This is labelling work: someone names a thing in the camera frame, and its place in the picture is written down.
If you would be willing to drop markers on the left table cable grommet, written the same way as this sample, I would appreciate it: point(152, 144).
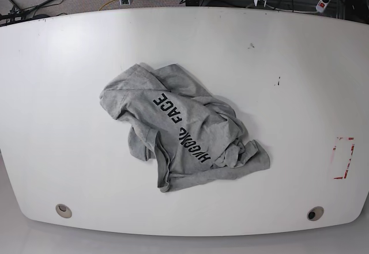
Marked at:
point(63, 211)

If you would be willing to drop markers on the table cable grommet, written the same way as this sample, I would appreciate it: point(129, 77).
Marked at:
point(315, 213)
point(63, 211)

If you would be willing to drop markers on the right table cable grommet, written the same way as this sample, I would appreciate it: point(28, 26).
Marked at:
point(315, 213)

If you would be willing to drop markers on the red tape rectangle marking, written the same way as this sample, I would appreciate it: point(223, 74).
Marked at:
point(341, 157)

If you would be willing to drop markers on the grey Hugging Face T-shirt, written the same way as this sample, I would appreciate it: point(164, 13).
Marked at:
point(194, 137)

